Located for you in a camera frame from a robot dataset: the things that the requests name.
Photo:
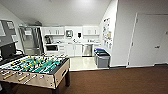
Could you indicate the white room door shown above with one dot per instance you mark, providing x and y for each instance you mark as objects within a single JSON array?
[{"x": 146, "y": 40}]

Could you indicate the black monitor screen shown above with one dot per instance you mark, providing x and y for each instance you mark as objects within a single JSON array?
[{"x": 7, "y": 51}]

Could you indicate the blue recycling bin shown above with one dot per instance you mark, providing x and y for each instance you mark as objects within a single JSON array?
[{"x": 98, "y": 50}]

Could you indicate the white lower double-door cabinet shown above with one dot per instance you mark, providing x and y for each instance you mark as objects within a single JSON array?
[{"x": 73, "y": 50}]

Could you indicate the stainless steel dishwasher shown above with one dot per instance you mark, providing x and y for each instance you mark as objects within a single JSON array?
[{"x": 87, "y": 50}]

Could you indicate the stainless steel refrigerator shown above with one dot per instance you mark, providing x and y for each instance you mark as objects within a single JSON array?
[{"x": 31, "y": 40}]

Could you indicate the foosball gaming table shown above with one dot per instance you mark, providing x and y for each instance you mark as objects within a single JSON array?
[{"x": 36, "y": 68}]

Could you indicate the dark wall pinboard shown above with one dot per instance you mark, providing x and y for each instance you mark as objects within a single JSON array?
[{"x": 6, "y": 31}]

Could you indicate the white upper cabinet wide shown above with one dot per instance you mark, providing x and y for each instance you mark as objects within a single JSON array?
[{"x": 91, "y": 30}]

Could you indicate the black coffee maker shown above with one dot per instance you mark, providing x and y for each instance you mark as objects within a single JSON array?
[{"x": 48, "y": 39}]

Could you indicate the grey trash bin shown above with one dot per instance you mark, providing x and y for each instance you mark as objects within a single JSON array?
[{"x": 103, "y": 60}]

